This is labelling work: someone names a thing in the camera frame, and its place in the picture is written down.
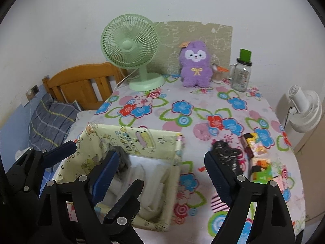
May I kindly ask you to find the white fan cable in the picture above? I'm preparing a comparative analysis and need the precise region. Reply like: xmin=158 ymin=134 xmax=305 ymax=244
xmin=112 ymin=69 xmax=136 ymax=92

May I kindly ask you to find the black sock bundle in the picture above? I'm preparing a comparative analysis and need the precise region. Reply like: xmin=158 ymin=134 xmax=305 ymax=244
xmin=212 ymin=140 xmax=248 ymax=176

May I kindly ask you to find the patterned beige board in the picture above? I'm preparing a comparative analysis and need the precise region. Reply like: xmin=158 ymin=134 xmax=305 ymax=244
xmin=152 ymin=21 xmax=233 ymax=75

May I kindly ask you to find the beige door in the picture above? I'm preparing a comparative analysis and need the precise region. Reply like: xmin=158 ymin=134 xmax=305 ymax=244
xmin=292 ymin=117 xmax=325 ymax=224

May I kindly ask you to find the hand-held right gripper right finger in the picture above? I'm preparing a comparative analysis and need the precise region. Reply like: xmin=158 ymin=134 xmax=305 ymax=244
xmin=204 ymin=151 xmax=296 ymax=244

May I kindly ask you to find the purple plush toy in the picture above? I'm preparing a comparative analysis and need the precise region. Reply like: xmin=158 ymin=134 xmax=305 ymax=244
xmin=178 ymin=40 xmax=214 ymax=87

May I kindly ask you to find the grey glove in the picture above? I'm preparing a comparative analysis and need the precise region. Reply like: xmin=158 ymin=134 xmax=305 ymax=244
xmin=109 ymin=145 xmax=130 ymax=173

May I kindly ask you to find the white cloth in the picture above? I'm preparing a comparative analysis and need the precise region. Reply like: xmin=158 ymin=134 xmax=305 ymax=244
xmin=112 ymin=158 xmax=178 ymax=219

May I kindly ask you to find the green desk fan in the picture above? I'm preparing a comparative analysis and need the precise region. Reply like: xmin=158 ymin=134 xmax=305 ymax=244
xmin=101 ymin=15 xmax=165 ymax=92

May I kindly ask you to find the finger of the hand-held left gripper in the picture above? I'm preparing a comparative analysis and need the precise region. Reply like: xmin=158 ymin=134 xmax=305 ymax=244
xmin=102 ymin=179 xmax=144 ymax=244
xmin=5 ymin=141 xmax=77 ymax=200

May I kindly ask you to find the white floor fan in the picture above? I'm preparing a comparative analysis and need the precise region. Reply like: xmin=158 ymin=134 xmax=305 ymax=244
xmin=275 ymin=85 xmax=323 ymax=153

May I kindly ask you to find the yellow fabric storage box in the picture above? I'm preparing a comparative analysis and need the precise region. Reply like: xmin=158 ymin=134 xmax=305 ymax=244
xmin=54 ymin=123 xmax=184 ymax=232

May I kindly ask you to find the cartoon print packet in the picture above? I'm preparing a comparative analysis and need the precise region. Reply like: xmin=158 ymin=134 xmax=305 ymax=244
xmin=241 ymin=132 xmax=271 ymax=158

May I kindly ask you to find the colourful printed packet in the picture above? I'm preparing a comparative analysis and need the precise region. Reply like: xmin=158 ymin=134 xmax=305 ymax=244
xmin=251 ymin=158 xmax=274 ymax=183

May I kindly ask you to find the wooden chair back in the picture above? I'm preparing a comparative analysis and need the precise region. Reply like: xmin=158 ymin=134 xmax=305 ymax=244
xmin=42 ymin=62 xmax=127 ymax=111

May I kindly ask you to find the grey plaid pillow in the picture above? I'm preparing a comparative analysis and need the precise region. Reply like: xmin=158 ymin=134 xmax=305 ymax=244
xmin=29 ymin=93 xmax=79 ymax=151

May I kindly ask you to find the glass jar green lid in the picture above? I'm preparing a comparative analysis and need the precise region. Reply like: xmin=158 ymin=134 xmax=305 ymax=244
xmin=229 ymin=48 xmax=252 ymax=92

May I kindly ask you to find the small container orange lid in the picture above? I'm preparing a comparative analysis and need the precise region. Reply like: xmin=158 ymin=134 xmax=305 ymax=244
xmin=212 ymin=62 xmax=228 ymax=83

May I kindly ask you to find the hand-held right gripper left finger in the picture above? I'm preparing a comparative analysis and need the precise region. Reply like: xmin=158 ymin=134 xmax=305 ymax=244
xmin=36 ymin=150 xmax=120 ymax=244

